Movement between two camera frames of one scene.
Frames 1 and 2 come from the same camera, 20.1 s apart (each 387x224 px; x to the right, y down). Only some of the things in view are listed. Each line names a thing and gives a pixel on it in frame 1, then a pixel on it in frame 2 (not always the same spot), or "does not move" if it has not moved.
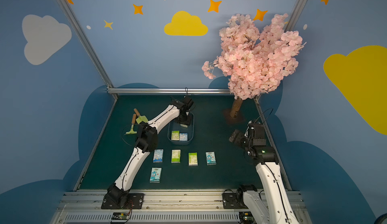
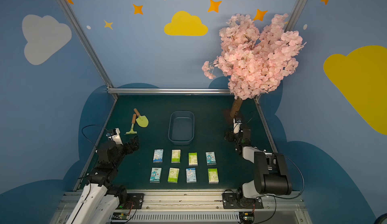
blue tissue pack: (155, 176) does not move
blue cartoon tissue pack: (157, 156) does not move
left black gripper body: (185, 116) → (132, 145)
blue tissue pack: (183, 136) → (191, 175)
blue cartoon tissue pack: (210, 158) does not move
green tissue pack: (193, 160) does not move
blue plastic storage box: (173, 126) does not move
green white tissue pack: (176, 156) does not move
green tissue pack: (175, 135) → (213, 175)
